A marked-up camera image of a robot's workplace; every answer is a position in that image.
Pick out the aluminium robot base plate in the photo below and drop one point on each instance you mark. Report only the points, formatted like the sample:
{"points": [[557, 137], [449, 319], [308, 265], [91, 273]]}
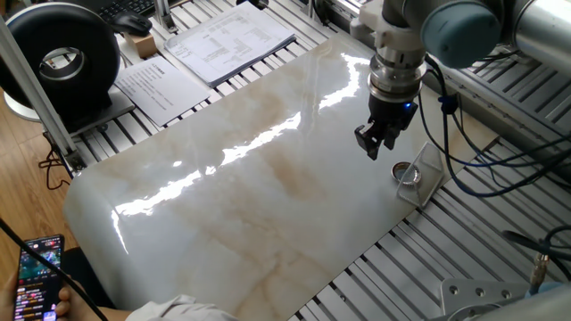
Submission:
{"points": [[464, 294]]}

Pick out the black computer mouse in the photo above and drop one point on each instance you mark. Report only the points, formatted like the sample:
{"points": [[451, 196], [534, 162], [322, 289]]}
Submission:
{"points": [[131, 23]]}

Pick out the printed paper stack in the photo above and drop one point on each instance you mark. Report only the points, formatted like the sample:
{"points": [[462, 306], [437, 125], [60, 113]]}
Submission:
{"points": [[227, 40]]}

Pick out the person's right hand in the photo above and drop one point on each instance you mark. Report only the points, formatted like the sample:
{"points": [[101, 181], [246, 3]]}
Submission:
{"points": [[71, 307]]}

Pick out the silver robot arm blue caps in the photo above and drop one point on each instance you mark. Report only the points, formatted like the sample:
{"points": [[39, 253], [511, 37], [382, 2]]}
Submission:
{"points": [[535, 31]]}

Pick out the grey aluminium table rail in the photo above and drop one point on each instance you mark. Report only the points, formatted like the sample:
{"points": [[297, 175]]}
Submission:
{"points": [[490, 104]]}

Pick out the black smartphone lit screen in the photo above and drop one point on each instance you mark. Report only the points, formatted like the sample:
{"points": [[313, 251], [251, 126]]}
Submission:
{"points": [[35, 294]]}

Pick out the black keyboard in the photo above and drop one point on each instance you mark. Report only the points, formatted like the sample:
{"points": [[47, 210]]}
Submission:
{"points": [[125, 6]]}

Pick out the marble pattern board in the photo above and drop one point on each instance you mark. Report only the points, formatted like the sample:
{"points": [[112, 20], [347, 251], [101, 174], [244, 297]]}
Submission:
{"points": [[245, 200]]}

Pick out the person's bare right forearm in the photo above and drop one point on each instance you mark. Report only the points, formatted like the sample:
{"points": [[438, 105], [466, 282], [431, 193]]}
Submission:
{"points": [[116, 314]]}

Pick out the single printed paper sheet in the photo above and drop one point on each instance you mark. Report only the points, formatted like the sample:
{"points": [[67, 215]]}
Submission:
{"points": [[160, 89]]}

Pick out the clear plastic corner bracket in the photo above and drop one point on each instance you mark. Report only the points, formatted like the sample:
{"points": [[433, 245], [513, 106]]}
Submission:
{"points": [[430, 169]]}

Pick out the small cardboard box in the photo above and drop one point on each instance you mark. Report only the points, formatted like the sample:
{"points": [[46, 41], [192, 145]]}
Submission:
{"points": [[143, 44]]}

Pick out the aluminium frame post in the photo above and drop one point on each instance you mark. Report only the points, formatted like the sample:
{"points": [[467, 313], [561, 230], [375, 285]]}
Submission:
{"points": [[31, 89]]}

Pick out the silver wrist flange coupling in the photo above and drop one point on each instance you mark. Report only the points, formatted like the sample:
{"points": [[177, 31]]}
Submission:
{"points": [[394, 76]]}

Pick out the white shirt of person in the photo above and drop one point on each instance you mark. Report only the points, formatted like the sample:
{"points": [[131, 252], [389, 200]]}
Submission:
{"points": [[178, 310]]}

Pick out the person's left hand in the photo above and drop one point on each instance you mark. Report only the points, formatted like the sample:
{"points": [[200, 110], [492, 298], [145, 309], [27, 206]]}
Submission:
{"points": [[6, 298]]}

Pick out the small aluminium upright stand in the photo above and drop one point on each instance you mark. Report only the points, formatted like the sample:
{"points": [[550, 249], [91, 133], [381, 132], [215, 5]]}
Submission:
{"points": [[165, 18]]}

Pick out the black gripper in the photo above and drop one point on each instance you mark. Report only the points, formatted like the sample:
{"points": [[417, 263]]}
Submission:
{"points": [[392, 113]]}

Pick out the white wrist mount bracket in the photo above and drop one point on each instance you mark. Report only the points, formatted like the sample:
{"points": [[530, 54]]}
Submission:
{"points": [[383, 27]]}

